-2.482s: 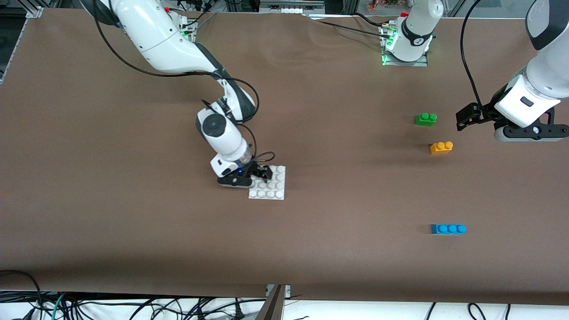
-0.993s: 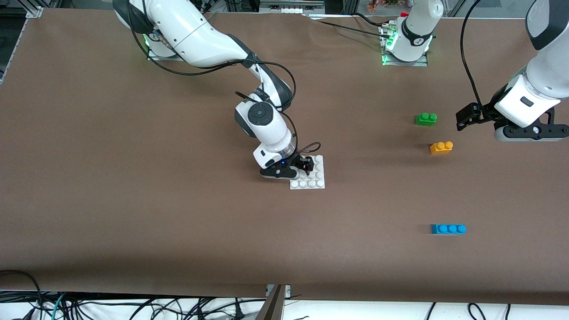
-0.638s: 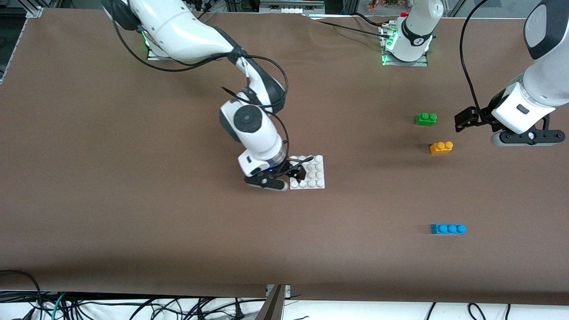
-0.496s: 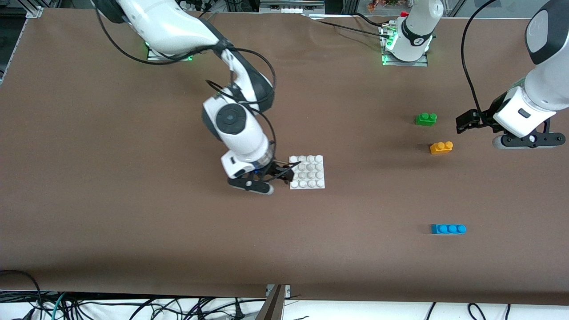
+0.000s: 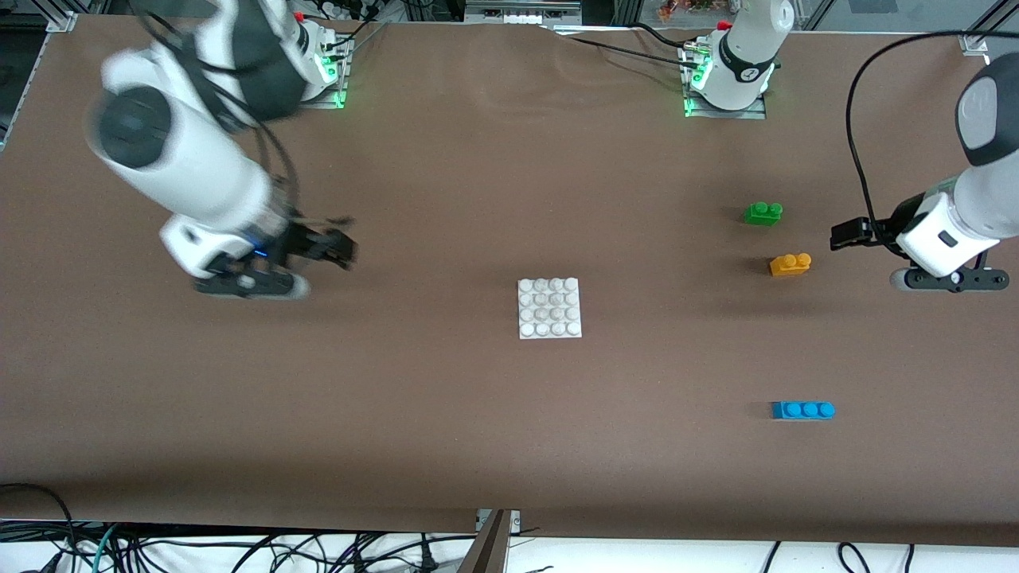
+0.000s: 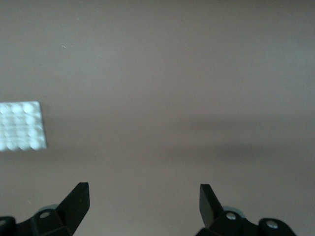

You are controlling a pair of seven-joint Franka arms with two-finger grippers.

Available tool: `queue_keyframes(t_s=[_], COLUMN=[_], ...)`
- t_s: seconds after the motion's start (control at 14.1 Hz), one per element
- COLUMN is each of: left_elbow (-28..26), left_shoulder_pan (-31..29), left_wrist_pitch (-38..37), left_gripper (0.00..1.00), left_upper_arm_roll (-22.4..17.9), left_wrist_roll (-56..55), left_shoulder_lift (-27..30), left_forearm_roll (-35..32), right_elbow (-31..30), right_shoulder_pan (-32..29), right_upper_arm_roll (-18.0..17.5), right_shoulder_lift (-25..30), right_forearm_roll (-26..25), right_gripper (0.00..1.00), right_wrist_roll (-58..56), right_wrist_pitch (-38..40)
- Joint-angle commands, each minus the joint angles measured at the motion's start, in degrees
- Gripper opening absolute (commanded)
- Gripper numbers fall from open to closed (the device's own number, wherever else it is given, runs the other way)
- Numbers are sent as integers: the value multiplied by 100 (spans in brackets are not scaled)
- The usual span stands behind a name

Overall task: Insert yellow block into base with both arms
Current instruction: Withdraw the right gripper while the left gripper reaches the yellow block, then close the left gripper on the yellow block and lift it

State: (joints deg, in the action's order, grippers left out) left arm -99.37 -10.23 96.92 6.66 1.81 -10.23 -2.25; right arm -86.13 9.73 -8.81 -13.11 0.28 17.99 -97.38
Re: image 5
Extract white studded base plate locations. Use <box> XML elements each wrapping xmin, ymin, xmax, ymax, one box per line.
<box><xmin>517</xmin><ymin>277</ymin><xmax>583</xmax><ymax>341</ymax></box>

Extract blue three-stud block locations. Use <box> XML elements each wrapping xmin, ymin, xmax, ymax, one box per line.
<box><xmin>771</xmin><ymin>400</ymin><xmax>837</xmax><ymax>421</ymax></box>

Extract brown table cover sheet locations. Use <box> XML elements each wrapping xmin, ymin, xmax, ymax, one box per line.
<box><xmin>0</xmin><ymin>14</ymin><xmax>1019</xmax><ymax>548</ymax></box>

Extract colourful small objects pile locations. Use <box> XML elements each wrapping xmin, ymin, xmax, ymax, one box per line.
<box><xmin>657</xmin><ymin>0</ymin><xmax>719</xmax><ymax>21</ymax></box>

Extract dark grey support beam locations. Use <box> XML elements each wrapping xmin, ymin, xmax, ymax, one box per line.
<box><xmin>458</xmin><ymin>509</ymin><xmax>511</xmax><ymax>573</ymax></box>

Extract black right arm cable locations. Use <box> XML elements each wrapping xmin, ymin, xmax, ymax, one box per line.
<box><xmin>135</xmin><ymin>0</ymin><xmax>300</xmax><ymax>232</ymax></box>

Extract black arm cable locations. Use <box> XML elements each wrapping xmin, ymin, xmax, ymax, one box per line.
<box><xmin>135</xmin><ymin>0</ymin><xmax>300</xmax><ymax>232</ymax></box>
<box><xmin>845</xmin><ymin>30</ymin><xmax>1019</xmax><ymax>236</ymax></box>

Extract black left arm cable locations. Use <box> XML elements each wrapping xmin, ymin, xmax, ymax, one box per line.
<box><xmin>845</xmin><ymin>30</ymin><xmax>1019</xmax><ymax>236</ymax></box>

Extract black looped floor cable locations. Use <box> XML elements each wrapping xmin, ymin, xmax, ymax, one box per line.
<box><xmin>0</xmin><ymin>483</ymin><xmax>76</xmax><ymax>573</ymax></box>

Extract black cable across table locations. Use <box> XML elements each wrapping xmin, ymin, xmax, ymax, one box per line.
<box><xmin>549</xmin><ymin>24</ymin><xmax>703</xmax><ymax>71</ymax></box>

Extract aluminium frame rail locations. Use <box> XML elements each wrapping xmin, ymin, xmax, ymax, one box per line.
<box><xmin>464</xmin><ymin>0</ymin><xmax>582</xmax><ymax>25</ymax></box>

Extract tangled black floor cables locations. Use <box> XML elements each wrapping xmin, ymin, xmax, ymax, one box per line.
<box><xmin>119</xmin><ymin>527</ymin><xmax>451</xmax><ymax>573</ymax></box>

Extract teal floor cable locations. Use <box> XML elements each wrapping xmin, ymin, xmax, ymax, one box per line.
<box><xmin>92</xmin><ymin>524</ymin><xmax>122</xmax><ymax>573</ymax></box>

